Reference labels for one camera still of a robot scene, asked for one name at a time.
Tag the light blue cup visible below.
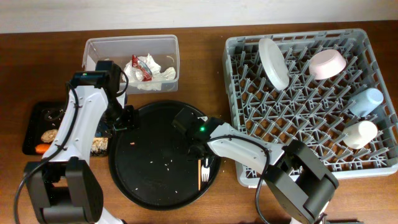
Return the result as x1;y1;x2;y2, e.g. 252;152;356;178
349;88;384;117

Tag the white cup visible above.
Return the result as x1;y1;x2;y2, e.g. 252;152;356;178
343;121;378;149

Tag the pink bowl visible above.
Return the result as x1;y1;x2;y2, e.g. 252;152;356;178
309;49;346;80

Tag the wooden chopstick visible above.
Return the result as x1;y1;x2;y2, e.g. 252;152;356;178
198;160;201;191

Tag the clear plastic bin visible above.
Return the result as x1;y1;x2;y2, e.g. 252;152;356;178
82;35;180;95

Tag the brown ginger piece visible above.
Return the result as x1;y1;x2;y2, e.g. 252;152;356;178
40;129;58;143

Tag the peanut shells and rice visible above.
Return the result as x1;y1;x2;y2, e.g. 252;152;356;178
90;138;108;156

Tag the grey dishwasher rack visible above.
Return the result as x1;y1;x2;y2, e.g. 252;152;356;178
223;29;397;179

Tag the round black tray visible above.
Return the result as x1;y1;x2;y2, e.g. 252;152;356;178
108;100;221;210

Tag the white plastic fork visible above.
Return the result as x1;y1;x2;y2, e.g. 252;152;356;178
201;158;210;182

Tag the orange carrot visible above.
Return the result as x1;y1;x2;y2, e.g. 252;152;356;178
35;144;50;154

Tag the grey plate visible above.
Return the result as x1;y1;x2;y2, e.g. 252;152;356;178
259;38;289;91

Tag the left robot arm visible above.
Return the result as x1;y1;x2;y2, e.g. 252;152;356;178
19;60;139;223

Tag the white napkin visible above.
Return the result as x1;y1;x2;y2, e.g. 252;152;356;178
124;54;176;91

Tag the red snack wrapper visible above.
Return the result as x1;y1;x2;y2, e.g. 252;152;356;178
132;55;152;82

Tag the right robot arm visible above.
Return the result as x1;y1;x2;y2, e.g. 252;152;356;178
172;108;339;223

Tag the black rectangular tray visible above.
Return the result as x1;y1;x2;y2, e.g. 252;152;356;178
22;101;110;156

